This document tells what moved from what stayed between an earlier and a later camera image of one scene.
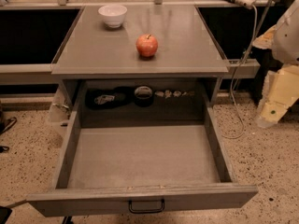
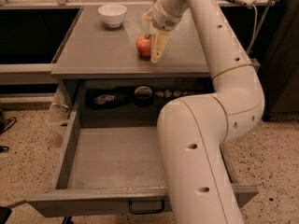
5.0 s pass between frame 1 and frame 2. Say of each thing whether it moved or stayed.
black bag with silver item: stayed
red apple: stayed
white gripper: moved
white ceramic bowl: stayed
